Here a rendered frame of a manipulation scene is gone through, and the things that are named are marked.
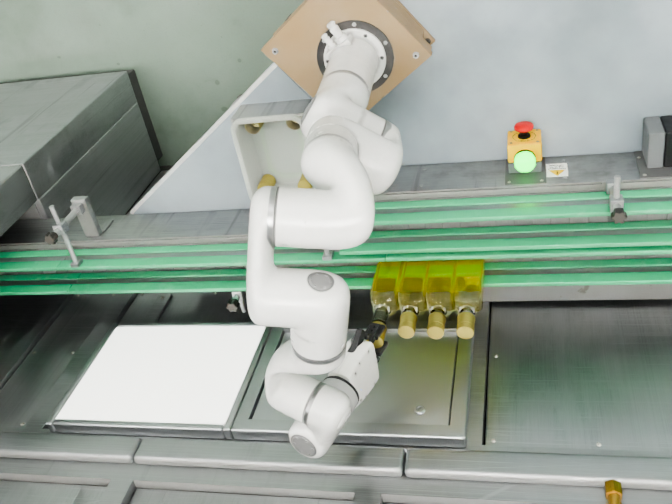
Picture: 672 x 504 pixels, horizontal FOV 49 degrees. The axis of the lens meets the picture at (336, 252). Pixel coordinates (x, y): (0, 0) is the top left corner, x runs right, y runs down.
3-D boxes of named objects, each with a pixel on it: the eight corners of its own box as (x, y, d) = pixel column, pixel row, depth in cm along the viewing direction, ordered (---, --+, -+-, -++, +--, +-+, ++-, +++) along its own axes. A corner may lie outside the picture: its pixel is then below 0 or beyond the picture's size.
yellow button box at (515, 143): (508, 158, 165) (508, 174, 159) (507, 127, 161) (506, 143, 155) (541, 156, 164) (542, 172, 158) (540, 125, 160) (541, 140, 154)
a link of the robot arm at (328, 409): (286, 396, 119) (338, 421, 116) (317, 353, 127) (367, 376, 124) (283, 450, 129) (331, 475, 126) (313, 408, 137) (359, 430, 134)
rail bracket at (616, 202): (601, 189, 152) (607, 224, 141) (602, 157, 148) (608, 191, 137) (622, 188, 151) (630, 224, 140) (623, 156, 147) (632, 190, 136)
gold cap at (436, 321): (431, 326, 150) (429, 341, 146) (426, 313, 148) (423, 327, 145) (448, 323, 149) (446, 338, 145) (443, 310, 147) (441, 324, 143)
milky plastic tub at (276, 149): (261, 189, 183) (251, 207, 176) (239, 104, 171) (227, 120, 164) (329, 185, 178) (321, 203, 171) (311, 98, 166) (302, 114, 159)
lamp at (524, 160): (514, 169, 158) (514, 175, 156) (513, 150, 156) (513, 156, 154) (536, 167, 157) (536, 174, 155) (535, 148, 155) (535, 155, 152)
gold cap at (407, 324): (401, 324, 151) (398, 339, 148) (399, 311, 149) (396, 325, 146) (418, 324, 150) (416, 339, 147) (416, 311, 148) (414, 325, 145)
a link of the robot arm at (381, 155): (319, 120, 109) (414, 170, 112) (326, 81, 130) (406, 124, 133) (290, 174, 113) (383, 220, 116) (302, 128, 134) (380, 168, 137)
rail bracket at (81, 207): (99, 227, 196) (57, 278, 178) (77, 171, 187) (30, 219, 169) (116, 226, 195) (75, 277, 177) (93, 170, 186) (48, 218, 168)
